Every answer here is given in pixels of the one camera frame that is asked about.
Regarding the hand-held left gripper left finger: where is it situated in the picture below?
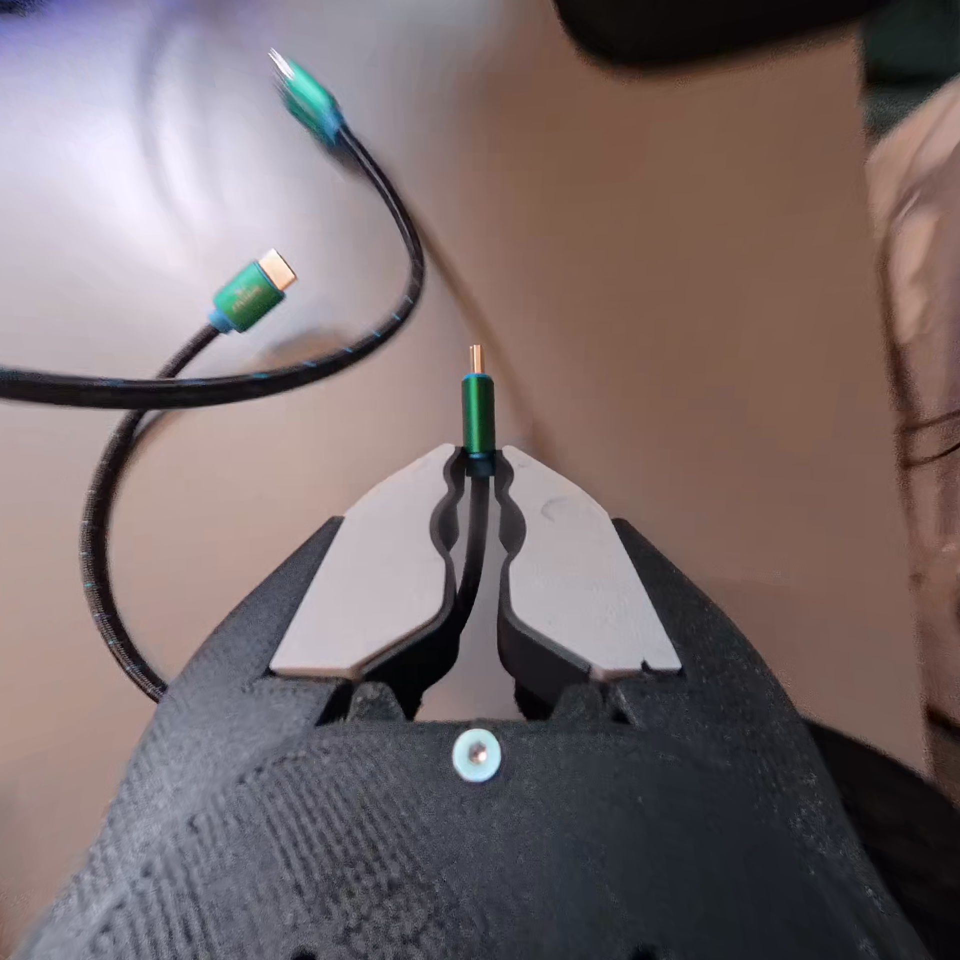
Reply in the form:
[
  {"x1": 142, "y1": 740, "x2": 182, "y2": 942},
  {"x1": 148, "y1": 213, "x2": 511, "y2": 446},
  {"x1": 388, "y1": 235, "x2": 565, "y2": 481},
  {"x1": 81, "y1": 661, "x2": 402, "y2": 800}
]
[{"x1": 268, "y1": 442, "x2": 460, "y2": 680}]

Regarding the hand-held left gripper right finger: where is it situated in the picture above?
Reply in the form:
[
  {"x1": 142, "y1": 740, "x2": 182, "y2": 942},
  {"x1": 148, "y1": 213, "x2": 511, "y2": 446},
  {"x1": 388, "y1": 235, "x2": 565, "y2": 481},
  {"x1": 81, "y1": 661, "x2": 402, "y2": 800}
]
[{"x1": 495, "y1": 442, "x2": 684, "y2": 681}]

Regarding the green-plug braided hdmi cable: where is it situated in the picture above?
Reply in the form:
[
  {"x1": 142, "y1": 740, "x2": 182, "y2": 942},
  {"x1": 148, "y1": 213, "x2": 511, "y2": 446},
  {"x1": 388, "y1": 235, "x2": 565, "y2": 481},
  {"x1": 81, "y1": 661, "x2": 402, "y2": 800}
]
[
  {"x1": 0, "y1": 48, "x2": 427, "y2": 412},
  {"x1": 81, "y1": 249, "x2": 498, "y2": 704}
]

